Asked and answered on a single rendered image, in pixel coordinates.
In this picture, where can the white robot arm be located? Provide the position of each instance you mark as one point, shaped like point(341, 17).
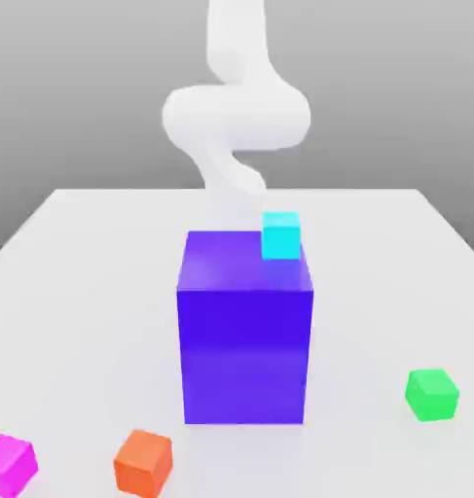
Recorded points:
point(236, 116)

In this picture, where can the small cyan cube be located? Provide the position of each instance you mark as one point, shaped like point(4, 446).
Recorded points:
point(280, 239)

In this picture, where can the small orange cube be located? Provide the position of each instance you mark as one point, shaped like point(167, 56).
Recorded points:
point(143, 463)

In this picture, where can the small green cube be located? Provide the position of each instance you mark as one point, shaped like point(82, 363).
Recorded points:
point(432, 395)

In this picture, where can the small magenta cube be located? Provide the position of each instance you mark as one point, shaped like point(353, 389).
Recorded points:
point(8, 465)

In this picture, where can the large purple box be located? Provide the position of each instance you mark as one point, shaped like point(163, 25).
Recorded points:
point(244, 350)

